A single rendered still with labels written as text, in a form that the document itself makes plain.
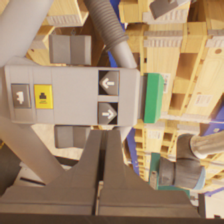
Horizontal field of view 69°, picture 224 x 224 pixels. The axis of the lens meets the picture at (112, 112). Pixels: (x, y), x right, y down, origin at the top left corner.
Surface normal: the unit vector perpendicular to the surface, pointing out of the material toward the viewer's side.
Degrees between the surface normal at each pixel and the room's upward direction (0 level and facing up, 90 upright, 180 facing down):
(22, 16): 69
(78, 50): 91
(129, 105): 74
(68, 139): 57
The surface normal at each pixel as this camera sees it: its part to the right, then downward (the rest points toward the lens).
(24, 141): 0.11, 0.18
